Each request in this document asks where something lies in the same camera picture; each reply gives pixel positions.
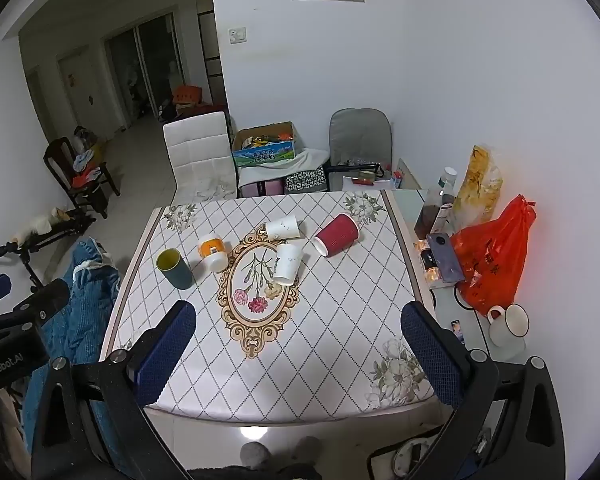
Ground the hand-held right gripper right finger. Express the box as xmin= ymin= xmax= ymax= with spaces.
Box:
xmin=400 ymin=301 xmax=567 ymax=480

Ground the black white patterned bag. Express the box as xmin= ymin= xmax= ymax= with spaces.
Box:
xmin=284 ymin=167 xmax=328 ymax=195

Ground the white mug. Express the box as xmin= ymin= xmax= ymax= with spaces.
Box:
xmin=487 ymin=303 xmax=530 ymax=349

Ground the black folding stand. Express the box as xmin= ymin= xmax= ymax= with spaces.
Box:
xmin=0 ymin=209 xmax=98 ymax=291

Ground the plain white paper cup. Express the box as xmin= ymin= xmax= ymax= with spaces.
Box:
xmin=264 ymin=214 xmax=301 ymax=242

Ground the pink box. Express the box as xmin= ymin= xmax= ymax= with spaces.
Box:
xmin=239 ymin=180 xmax=286 ymax=199

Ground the white capped bottle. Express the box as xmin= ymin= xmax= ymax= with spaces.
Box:
xmin=432 ymin=166 xmax=459 ymax=235

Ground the yellow plastic bag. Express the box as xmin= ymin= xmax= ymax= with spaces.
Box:
xmin=453 ymin=144 xmax=504 ymax=227

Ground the grey smartphone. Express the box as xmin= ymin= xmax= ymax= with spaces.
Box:
xmin=426 ymin=232 xmax=466 ymax=284

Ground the teal cup yellow inside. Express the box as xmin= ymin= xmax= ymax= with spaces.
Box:
xmin=156 ymin=248 xmax=196 ymax=291

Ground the white cloth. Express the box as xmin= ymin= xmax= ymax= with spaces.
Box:
xmin=237 ymin=148 xmax=331 ymax=185

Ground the floral diamond tablecloth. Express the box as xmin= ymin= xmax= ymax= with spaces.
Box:
xmin=99 ymin=190 xmax=440 ymax=424

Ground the blue corduroy garment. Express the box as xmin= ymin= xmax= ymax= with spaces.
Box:
xmin=21 ymin=238 xmax=131 ymax=471

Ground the blue green printed carton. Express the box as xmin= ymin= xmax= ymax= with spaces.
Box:
xmin=232 ymin=141 xmax=297 ymax=168

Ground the orange and white cup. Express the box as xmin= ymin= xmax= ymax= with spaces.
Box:
xmin=197 ymin=233 xmax=228 ymax=273

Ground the red ribbed paper cup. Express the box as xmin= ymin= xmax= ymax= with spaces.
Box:
xmin=313 ymin=213 xmax=362 ymax=258

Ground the dark liquid bottle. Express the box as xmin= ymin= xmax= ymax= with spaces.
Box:
xmin=413 ymin=186 xmax=443 ymax=241

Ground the grey fuzzy slipper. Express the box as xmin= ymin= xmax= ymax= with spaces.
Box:
xmin=239 ymin=441 xmax=271 ymax=471

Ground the orange box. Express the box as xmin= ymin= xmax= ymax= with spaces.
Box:
xmin=172 ymin=86 xmax=202 ymax=106

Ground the orange plastic bag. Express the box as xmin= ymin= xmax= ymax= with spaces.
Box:
xmin=451 ymin=194 xmax=538 ymax=317

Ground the grey cushioned chair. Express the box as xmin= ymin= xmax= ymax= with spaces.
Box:
xmin=327 ymin=108 xmax=395 ymax=192

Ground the open cardboard box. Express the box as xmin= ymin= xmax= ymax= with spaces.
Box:
xmin=231 ymin=120 xmax=298 ymax=153

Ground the pile of clothes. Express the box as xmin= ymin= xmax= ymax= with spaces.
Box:
xmin=70 ymin=152 xmax=106 ymax=189

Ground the dark wooden chair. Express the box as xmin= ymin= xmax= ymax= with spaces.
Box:
xmin=43 ymin=136 xmax=122 ymax=220

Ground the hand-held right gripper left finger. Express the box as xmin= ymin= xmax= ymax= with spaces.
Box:
xmin=30 ymin=300 xmax=197 ymax=480

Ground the white paper cup black print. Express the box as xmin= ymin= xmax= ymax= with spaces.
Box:
xmin=271 ymin=243 xmax=304 ymax=286

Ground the white padded chair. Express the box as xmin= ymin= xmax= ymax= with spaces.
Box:
xmin=162 ymin=111 xmax=238 ymax=205

